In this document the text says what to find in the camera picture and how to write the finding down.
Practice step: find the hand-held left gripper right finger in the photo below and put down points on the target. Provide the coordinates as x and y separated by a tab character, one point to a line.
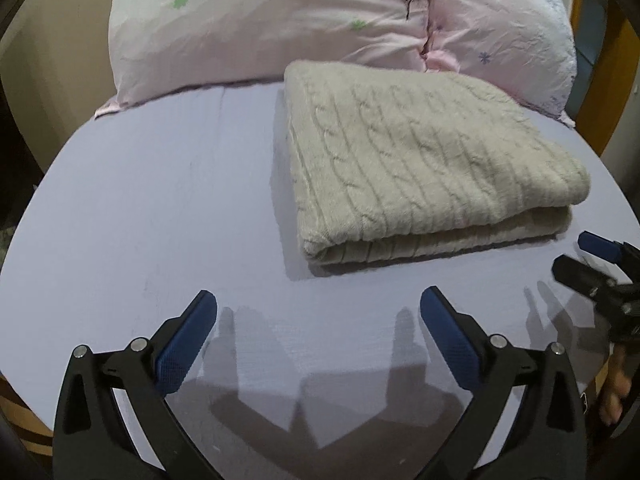
457	345

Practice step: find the person's right hand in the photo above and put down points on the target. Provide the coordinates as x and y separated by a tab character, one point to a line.
614	390

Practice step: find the cream knitted blanket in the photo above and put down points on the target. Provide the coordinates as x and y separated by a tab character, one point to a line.
415	160

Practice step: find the pink floral pillow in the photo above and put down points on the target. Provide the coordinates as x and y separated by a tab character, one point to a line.
265	25
500	25

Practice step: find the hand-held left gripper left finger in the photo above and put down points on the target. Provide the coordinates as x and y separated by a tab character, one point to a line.
175	355

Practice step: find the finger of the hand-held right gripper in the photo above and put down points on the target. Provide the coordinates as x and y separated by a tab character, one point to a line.
575	272
597	246

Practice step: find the wooden bed frame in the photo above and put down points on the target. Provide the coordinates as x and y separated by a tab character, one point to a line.
607	60

